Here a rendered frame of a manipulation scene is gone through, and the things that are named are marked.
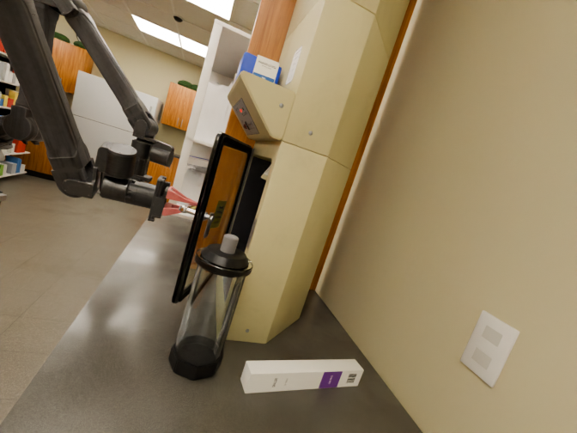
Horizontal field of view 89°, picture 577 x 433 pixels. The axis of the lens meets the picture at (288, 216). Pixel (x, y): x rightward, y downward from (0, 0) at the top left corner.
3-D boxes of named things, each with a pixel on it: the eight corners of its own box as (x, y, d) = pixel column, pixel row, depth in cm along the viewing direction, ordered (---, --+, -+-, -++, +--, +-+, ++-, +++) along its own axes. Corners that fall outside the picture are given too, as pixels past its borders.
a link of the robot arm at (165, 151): (147, 120, 97) (136, 118, 89) (181, 132, 99) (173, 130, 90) (138, 155, 99) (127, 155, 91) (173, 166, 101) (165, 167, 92)
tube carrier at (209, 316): (230, 350, 63) (258, 259, 60) (210, 385, 52) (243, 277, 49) (185, 332, 64) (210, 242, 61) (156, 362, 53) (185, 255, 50)
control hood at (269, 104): (255, 141, 90) (264, 108, 89) (282, 141, 60) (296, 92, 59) (218, 128, 87) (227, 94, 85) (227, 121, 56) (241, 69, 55)
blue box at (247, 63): (264, 106, 86) (273, 75, 84) (272, 102, 76) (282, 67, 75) (231, 94, 82) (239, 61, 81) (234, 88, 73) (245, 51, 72)
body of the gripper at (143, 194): (166, 180, 66) (130, 171, 63) (155, 222, 68) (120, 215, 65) (169, 177, 72) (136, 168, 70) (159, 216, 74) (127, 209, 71)
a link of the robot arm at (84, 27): (69, 10, 89) (43, -9, 79) (85, 1, 89) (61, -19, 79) (148, 139, 99) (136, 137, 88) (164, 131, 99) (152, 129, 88)
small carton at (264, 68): (270, 95, 69) (277, 70, 68) (271, 90, 64) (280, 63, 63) (250, 88, 68) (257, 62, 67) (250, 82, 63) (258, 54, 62)
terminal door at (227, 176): (217, 265, 96) (252, 146, 89) (173, 307, 65) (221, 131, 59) (215, 265, 96) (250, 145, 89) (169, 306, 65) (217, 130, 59)
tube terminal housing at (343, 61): (283, 289, 106) (355, 75, 94) (316, 349, 76) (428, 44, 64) (215, 278, 98) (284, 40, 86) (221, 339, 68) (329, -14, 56)
